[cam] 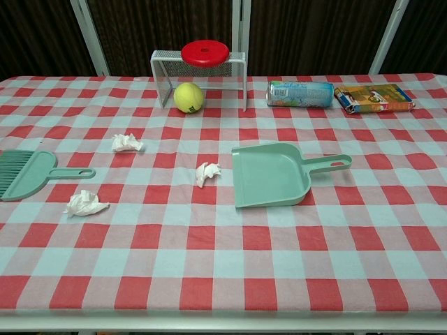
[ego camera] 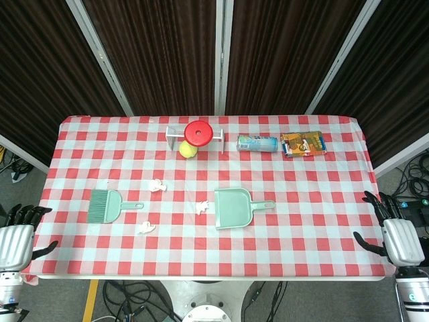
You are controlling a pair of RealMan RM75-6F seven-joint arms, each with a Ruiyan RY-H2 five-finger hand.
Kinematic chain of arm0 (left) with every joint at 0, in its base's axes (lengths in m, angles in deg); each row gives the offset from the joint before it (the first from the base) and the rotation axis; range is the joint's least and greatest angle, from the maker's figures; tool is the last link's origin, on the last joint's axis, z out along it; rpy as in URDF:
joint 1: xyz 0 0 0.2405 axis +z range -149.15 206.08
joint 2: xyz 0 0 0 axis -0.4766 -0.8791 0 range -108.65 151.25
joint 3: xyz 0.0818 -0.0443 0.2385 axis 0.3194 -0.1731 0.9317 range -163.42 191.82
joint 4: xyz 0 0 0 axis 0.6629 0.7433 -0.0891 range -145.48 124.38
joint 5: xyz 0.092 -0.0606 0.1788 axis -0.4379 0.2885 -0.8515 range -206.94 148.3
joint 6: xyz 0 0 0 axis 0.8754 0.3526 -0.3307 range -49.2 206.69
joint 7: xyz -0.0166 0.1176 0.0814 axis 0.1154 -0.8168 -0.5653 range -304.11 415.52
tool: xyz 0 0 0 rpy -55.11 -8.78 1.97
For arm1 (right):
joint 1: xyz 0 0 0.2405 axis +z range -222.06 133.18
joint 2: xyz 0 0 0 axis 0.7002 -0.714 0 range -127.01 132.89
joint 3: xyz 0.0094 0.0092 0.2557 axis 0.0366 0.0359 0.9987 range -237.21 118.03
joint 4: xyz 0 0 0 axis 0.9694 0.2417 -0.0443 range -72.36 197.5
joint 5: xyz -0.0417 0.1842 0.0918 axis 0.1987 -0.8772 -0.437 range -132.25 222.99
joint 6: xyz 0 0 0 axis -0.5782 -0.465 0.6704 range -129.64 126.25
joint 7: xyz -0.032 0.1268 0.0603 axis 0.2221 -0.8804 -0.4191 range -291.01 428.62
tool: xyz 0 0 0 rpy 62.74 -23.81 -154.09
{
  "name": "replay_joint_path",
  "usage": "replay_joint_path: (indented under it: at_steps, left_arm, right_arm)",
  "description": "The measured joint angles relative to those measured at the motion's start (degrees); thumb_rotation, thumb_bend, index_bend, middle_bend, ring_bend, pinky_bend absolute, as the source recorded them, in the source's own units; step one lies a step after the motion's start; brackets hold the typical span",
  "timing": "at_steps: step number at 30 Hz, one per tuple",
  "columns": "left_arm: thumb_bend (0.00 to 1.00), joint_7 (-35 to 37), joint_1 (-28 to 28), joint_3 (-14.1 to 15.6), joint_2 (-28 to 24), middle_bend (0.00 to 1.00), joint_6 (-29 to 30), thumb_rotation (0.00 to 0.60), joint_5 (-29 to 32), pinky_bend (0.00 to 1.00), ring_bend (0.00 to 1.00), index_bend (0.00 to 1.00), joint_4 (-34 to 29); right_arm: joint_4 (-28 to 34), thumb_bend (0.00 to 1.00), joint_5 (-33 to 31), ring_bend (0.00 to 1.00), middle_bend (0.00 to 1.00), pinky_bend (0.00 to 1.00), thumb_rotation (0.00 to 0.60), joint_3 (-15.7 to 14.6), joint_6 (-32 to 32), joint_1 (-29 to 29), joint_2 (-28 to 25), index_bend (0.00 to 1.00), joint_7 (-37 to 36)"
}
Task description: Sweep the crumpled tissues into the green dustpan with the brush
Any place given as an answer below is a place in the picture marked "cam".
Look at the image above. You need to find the white metal frame post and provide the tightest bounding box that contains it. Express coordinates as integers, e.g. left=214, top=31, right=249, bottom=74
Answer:
left=231, top=0, right=251, bottom=54
left=69, top=0, right=112, bottom=77
left=369, top=0, right=409, bottom=75

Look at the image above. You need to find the yellow tennis ball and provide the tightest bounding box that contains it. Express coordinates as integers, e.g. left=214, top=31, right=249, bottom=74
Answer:
left=173, top=82, right=205, bottom=114

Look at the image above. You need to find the orange printed snack packet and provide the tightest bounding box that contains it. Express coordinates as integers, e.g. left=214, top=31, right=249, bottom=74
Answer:
left=334, top=84, right=416, bottom=114

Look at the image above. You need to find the red round plastic disc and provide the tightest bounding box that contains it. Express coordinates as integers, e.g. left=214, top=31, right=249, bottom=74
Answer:
left=180, top=40, right=230, bottom=68

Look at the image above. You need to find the red white checkered tablecloth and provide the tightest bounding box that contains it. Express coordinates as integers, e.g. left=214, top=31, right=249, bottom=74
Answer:
left=0, top=73, right=447, bottom=324

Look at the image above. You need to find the blue printed drink can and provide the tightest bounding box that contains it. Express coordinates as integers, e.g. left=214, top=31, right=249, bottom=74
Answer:
left=266, top=80, right=335, bottom=107

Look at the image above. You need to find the white mesh wire rack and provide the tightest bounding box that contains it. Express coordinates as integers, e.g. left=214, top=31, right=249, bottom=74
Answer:
left=150, top=50, right=248, bottom=112

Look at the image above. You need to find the green hand broom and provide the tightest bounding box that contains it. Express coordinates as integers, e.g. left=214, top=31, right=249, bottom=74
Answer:
left=0, top=149, right=97, bottom=202

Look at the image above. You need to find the white tissue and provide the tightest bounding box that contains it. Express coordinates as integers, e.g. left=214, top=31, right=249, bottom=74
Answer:
left=111, top=133, right=145, bottom=154
left=62, top=189, right=110, bottom=218
left=195, top=161, right=223, bottom=189

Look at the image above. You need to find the green plastic dustpan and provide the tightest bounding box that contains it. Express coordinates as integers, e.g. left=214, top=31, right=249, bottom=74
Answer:
left=230, top=142, right=353, bottom=209

